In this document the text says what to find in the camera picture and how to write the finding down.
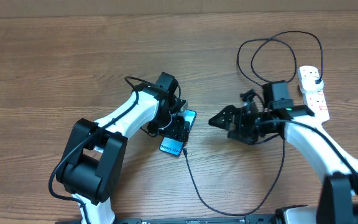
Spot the blue samsung galaxy phone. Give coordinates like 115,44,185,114
159,110,197,156

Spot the black usb charger cable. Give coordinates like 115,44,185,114
182,30,324,217

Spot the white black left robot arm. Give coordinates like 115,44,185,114
48,72,196,223

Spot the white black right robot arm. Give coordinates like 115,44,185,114
208,81,358,223

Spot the white charger plug adapter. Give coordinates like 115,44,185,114
300,77,324,94

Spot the white power strip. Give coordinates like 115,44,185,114
297,65,331,123

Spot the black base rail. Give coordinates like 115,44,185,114
54,213,279,224

